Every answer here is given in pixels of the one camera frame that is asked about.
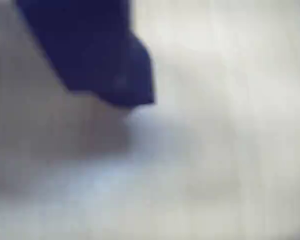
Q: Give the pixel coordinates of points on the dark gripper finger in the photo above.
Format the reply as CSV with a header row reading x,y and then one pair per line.
x,y
97,55

